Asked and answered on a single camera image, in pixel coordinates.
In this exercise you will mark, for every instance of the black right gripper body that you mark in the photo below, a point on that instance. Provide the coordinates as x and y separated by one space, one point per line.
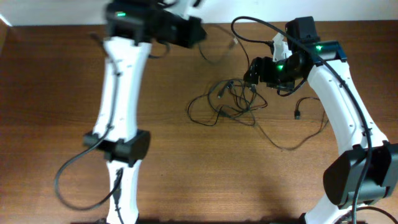
252 71

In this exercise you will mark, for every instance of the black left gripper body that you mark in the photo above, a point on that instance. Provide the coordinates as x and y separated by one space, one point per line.
193 34

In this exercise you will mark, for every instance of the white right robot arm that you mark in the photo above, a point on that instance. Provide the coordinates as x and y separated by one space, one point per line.
366 168

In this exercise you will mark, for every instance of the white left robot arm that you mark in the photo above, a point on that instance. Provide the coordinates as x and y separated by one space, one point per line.
131 26

